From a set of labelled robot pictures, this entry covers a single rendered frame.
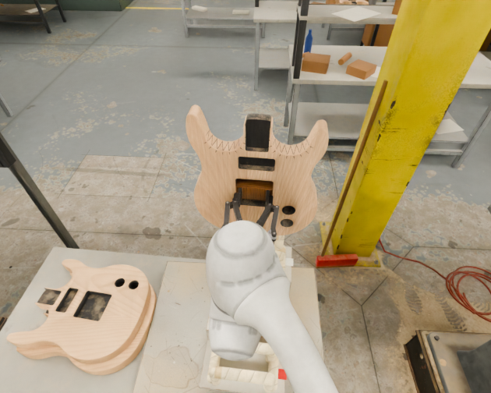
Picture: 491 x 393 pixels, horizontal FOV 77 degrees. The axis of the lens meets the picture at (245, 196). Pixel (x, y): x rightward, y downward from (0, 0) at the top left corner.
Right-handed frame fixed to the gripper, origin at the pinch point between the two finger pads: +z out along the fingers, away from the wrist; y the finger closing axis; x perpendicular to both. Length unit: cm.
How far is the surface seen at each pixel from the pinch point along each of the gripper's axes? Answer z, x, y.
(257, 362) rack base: -26, -52, 5
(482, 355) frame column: 3, -99, 112
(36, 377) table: -38, -56, -68
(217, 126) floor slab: 249, -142, -65
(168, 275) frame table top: 2, -53, -34
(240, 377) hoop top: -34, -41, 0
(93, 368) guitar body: -35, -52, -48
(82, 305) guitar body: -16, -49, -60
